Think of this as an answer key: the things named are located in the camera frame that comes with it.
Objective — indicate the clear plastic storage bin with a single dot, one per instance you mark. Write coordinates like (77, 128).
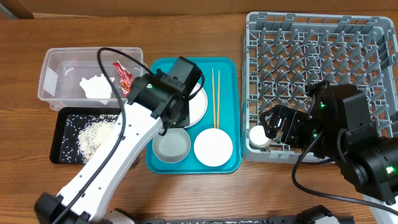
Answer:
(61, 74)

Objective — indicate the black plastic tray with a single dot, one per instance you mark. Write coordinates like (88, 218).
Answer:
(60, 126)

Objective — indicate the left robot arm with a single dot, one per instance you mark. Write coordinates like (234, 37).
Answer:
(156, 102)

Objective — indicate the white cylindrical cup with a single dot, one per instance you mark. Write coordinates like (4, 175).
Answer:
(258, 139)

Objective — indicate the grey small bowl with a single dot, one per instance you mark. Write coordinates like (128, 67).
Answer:
(173, 147)

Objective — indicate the teal serving tray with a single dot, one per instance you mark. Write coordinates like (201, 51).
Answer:
(229, 120)

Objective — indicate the pink bowl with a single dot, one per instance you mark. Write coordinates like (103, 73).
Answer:
(213, 147)

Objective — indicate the white napkin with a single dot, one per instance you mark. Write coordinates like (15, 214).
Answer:
(97, 88)

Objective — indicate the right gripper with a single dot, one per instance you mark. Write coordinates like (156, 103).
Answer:
(293, 117)

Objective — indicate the left wooden chopstick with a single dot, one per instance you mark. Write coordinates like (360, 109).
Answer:
(213, 97)

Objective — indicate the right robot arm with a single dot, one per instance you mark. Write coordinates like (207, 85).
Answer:
(338, 128)

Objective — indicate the wooden chopstick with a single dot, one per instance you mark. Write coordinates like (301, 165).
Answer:
(213, 97)
(218, 101)

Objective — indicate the right wooden chopstick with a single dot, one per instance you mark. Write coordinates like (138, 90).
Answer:
(218, 101)

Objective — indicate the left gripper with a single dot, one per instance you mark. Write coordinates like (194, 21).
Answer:
(183, 118)

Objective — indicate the cooked rice pile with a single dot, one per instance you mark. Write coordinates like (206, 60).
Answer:
(82, 135)

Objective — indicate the grey dishwasher rack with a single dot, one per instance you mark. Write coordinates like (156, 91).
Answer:
(282, 52)

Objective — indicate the red sauce packet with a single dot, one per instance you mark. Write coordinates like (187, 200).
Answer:
(126, 78)

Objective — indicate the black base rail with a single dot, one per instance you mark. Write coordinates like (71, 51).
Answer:
(266, 220)

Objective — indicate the white round plate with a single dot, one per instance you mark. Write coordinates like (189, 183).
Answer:
(197, 107)

